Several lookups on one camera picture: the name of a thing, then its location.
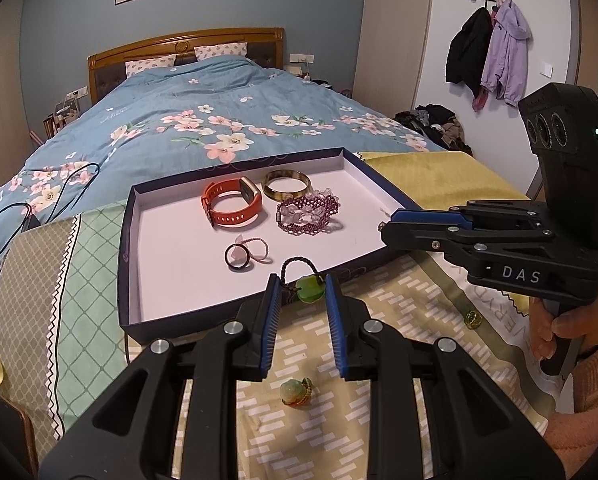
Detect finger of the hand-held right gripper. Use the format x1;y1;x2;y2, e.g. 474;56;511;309
380;220;554;275
388;200;552;233

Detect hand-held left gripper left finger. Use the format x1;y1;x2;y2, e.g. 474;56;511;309
38;274;284;480

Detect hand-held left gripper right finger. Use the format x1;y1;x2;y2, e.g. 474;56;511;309
324;274;566;480

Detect green pendant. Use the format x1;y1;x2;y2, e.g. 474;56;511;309
280;257;327;306

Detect black ring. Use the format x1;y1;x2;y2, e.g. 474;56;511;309
224;251;254;272

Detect pink hair tie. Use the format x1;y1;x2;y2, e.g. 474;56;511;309
227;236;272;264

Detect purple beaded bracelet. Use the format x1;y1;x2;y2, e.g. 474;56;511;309
276;192;341;235

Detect dark blue shallow box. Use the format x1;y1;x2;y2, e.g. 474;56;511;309
116;146;422;346

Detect clear crystal bead bracelet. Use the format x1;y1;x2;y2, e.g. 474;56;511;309
284;187;340;226

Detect gold bangle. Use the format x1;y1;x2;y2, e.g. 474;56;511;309
262;170;311;202

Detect orange smart watch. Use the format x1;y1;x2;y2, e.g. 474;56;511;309
200;176;264;229

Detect person's right forearm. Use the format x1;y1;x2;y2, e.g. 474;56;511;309
546;330;598;480

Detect person's right hand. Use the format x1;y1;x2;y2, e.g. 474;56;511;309
528;284;598;361

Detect yellow towel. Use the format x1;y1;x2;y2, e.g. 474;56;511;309
359;151;530;211

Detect olive towel with white dashes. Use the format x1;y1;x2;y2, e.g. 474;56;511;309
124;247;554;480

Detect pile of dark clothes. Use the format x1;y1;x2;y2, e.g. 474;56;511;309
394;104;472;156

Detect purple jacket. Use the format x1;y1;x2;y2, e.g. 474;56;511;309
480;0;532;107

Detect wooden door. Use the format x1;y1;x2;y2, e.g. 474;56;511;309
564;0;598;171

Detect black jacket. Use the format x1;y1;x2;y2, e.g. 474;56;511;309
445;6;494;98

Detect green lattice patterned towel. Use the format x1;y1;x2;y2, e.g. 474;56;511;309
0;199;132;461

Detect blue floral duvet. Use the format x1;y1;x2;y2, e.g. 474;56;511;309
0;55;450;326

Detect spotted white pillow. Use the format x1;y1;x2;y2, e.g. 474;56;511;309
124;53;177;78
194;41;250;61

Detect phone in brown case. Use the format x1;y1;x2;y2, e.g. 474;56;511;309
0;392;39;480

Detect wooden bed headboard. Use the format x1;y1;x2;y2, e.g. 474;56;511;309
88;27;286;106

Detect clear cosmetic organizer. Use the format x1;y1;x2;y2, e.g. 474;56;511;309
54;97;80;123

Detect jade stone gold ring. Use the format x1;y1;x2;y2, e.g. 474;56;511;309
279;377;316;407

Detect black cable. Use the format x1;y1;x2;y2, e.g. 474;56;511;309
0;161;100;291

